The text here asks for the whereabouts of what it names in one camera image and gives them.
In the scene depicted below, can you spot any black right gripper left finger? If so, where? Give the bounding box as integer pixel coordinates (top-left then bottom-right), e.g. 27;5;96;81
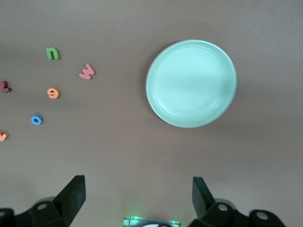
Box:
0;175;86;227

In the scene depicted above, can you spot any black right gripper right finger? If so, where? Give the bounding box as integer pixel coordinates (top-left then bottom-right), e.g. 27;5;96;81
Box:
187;176;288;227

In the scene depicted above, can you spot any orange foam letter g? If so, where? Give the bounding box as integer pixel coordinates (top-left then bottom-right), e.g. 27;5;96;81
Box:
46;87;61;99

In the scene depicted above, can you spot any pink foam letter w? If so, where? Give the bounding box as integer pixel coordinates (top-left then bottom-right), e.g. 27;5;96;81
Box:
79;63;97;80

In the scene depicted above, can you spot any green foam letter n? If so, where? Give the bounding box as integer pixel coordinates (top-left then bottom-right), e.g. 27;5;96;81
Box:
45;47;61;61

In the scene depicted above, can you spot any brown table cover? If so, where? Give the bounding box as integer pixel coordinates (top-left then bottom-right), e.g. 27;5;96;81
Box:
0;0;303;227

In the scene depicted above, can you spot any blue foam letter o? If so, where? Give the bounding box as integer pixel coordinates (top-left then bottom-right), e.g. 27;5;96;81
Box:
31;114;44;125

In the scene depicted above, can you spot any light green plate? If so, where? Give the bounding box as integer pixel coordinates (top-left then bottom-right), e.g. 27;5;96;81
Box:
145;39;238;129

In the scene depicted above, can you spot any dark red foam letter z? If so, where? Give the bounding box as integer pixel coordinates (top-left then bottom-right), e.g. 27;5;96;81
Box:
0;80;12;94

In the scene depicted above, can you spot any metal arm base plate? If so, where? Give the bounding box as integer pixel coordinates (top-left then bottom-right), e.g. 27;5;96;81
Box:
123;215;182;227

